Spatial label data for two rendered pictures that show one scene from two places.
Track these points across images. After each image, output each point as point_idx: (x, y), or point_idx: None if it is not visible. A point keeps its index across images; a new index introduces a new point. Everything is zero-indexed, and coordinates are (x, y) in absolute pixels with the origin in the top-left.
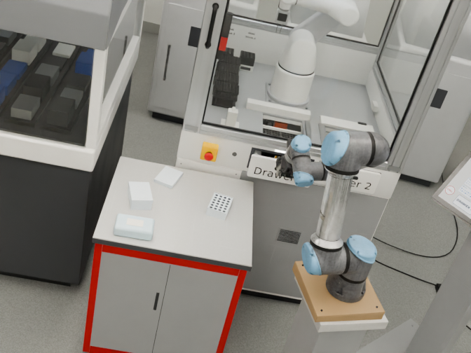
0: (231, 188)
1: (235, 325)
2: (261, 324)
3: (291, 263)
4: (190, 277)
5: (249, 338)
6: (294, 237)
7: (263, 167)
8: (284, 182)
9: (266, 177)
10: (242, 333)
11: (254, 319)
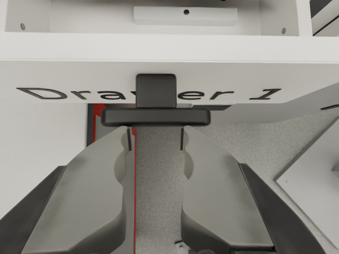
0: (9, 140)
1: (156, 165)
2: (183, 157)
3: (213, 116)
4: None
5: (171, 179)
6: (219, 107)
7: (55, 86)
8: (186, 102)
9: (105, 100)
10: (164, 173)
11: (175, 151)
